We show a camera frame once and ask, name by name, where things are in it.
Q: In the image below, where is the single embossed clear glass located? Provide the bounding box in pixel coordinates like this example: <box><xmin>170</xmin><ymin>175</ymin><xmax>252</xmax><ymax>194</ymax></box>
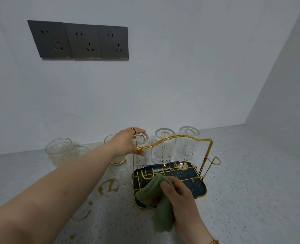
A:
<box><xmin>132</xmin><ymin>132</ymin><xmax>150</xmax><ymax>168</ymax></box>
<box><xmin>175</xmin><ymin>126</ymin><xmax>200</xmax><ymax>162</ymax></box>
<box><xmin>152</xmin><ymin>128</ymin><xmax>176</xmax><ymax>164</ymax></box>

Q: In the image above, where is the person's left hand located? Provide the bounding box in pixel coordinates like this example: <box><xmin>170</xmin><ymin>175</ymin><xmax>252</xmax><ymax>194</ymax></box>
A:
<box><xmin>112</xmin><ymin>127</ymin><xmax>147</xmax><ymax>157</ymax></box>

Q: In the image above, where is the gold wire cup rack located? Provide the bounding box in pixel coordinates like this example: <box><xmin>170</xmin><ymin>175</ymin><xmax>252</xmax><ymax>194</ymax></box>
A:
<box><xmin>131</xmin><ymin>134</ymin><xmax>221</xmax><ymax>209</ymax></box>

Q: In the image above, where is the green cloth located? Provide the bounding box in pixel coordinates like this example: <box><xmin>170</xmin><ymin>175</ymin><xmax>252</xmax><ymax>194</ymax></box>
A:
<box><xmin>135</xmin><ymin>173</ymin><xmax>176</xmax><ymax>233</ymax></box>

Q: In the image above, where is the cluster of embossed glasses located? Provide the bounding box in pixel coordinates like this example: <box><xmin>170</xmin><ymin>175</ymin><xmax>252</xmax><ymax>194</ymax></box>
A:
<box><xmin>45</xmin><ymin>134</ymin><xmax>127</xmax><ymax>168</ymax></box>

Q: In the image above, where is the person's right hand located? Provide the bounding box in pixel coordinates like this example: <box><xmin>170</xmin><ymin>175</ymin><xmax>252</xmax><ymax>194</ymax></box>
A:
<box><xmin>160</xmin><ymin>176</ymin><xmax>213</xmax><ymax>243</ymax></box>

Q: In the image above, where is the person's left forearm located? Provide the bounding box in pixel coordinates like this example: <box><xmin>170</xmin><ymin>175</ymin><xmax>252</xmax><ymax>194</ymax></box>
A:
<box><xmin>0</xmin><ymin>143</ymin><xmax>117</xmax><ymax>244</ymax></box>

